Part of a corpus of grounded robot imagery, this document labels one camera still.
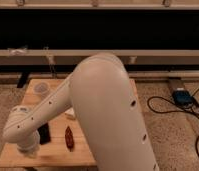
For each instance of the black eraser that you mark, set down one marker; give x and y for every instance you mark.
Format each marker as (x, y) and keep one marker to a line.
(44, 134)

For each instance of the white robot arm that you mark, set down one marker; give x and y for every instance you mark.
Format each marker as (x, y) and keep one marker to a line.
(102, 97)

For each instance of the small white box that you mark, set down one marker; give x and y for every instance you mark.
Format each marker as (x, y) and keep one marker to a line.
(70, 114)

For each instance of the white plastic cup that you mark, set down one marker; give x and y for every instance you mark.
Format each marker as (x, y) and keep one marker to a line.
(41, 89)

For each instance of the red chili pepper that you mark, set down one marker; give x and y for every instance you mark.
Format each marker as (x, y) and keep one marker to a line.
(69, 140)

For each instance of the wooden table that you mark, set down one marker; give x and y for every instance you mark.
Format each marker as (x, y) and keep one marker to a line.
(55, 153)

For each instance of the blue power adapter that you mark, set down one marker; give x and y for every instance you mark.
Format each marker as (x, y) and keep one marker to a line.
(182, 98)

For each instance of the metal rail beam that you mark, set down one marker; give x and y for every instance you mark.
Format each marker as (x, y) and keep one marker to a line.
(20, 57)

